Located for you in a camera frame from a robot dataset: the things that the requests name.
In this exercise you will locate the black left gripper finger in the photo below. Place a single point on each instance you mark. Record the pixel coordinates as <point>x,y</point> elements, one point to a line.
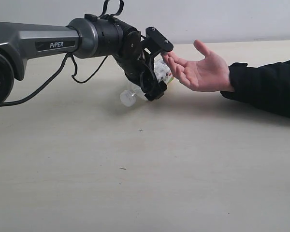
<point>157,91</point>

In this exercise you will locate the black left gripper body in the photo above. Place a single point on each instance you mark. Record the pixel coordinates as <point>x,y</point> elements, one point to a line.
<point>135,63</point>

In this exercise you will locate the white floral label bottle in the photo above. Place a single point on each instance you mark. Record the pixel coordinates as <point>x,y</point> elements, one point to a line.
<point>161,73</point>

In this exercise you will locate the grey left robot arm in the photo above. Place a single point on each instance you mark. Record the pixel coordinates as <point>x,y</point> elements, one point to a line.
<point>87,37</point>

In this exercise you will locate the black sleeved forearm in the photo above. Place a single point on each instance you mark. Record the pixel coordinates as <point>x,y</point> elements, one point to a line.
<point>266,87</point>

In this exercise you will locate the person's open bare hand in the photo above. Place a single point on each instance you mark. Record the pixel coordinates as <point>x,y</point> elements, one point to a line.
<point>210,74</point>

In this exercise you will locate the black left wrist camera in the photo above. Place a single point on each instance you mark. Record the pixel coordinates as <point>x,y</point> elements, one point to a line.
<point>155,42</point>

